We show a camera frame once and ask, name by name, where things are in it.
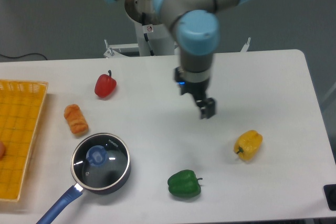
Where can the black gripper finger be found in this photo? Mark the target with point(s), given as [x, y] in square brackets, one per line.
[207, 108]

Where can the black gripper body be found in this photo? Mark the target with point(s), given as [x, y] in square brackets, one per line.
[194, 83]

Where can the glass lid blue knob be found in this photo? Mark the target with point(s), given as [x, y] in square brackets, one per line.
[99, 161]

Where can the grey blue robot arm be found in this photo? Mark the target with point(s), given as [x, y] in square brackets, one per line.
[194, 27]

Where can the yellow bell pepper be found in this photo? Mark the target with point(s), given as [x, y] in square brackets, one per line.
[247, 145]

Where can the green bell pepper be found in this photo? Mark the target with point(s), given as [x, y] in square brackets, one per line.
[184, 184]

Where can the red bell pepper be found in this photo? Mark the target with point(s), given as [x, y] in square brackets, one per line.
[105, 85]

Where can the orange bread roll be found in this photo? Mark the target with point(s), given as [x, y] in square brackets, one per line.
[75, 119]

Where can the black device at table edge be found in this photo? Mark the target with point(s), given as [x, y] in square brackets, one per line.
[330, 194]

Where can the yellow woven basket tray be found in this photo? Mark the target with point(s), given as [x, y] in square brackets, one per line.
[22, 102]

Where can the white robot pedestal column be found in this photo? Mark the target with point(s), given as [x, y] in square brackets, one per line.
[152, 36]

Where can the white metal base frame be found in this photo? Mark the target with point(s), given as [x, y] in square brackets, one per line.
[132, 50]

